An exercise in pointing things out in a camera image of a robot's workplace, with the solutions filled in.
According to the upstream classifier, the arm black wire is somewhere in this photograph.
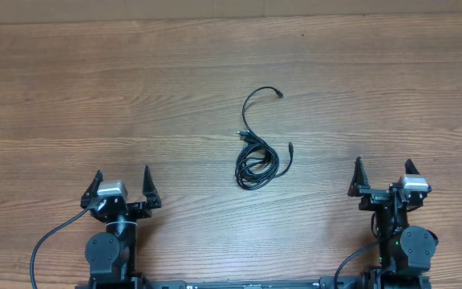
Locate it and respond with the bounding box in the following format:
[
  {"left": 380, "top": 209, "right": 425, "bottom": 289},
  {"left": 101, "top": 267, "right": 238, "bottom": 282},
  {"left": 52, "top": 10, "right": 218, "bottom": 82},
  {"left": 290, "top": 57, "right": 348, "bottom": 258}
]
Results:
[
  {"left": 333, "top": 212, "right": 392, "bottom": 289},
  {"left": 29, "top": 202, "right": 95, "bottom": 289}
]

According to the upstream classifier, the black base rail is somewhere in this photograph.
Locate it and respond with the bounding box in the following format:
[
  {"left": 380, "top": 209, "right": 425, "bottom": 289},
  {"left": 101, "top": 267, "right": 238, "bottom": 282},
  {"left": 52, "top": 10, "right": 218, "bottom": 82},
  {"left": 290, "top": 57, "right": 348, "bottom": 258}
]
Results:
[{"left": 144, "top": 276, "right": 358, "bottom": 289}]

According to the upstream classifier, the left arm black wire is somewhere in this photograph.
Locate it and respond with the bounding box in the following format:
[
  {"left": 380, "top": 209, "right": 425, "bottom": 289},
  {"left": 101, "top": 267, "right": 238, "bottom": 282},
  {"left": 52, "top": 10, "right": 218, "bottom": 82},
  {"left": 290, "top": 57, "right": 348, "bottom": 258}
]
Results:
[{"left": 29, "top": 202, "right": 95, "bottom": 289}]

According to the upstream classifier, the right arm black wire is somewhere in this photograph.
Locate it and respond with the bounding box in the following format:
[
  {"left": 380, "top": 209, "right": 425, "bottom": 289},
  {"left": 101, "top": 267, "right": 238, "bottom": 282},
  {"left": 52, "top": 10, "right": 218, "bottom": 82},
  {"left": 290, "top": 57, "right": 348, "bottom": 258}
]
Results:
[{"left": 333, "top": 212, "right": 392, "bottom": 289}]

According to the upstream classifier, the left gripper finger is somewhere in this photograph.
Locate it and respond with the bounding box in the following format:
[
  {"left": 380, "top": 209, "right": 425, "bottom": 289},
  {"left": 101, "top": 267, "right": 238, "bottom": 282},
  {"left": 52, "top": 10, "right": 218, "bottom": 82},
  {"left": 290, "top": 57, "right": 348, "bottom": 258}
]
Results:
[
  {"left": 142, "top": 165, "right": 161, "bottom": 208},
  {"left": 81, "top": 170, "right": 103, "bottom": 201}
]

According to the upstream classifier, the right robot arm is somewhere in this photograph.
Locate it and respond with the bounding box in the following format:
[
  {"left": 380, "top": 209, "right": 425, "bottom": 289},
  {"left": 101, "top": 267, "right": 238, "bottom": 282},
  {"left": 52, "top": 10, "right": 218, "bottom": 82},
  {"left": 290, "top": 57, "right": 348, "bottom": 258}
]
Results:
[{"left": 340, "top": 157, "right": 439, "bottom": 289}]

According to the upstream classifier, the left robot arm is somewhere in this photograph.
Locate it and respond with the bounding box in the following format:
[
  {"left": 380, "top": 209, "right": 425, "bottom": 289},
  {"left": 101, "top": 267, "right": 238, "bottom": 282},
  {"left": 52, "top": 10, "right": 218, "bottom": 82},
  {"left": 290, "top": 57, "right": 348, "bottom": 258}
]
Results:
[{"left": 80, "top": 166, "right": 161, "bottom": 289}]

